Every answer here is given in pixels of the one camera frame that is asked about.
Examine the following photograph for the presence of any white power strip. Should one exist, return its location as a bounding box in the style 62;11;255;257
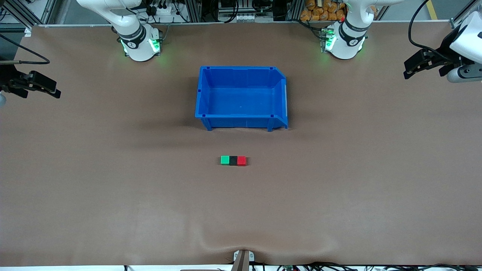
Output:
147;3;177;18

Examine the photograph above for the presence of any blue plastic storage bin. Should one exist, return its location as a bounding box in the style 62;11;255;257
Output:
195;66;288;132

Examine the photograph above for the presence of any aluminium frame profile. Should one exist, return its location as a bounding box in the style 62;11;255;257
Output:
0;0;57;27
450;0;482;29

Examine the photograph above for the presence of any brown table mat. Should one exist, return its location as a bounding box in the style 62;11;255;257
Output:
0;22;482;266

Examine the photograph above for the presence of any grey electrical device with connectors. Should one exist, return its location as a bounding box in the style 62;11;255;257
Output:
218;0;275;23

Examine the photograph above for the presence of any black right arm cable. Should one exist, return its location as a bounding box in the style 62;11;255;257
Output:
0;34;50;65

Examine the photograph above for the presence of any orange packaged goods pile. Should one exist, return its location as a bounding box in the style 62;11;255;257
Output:
300;0;346;22

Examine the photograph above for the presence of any grey camera mount clamp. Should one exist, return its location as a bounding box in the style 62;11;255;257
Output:
233;250;255;271

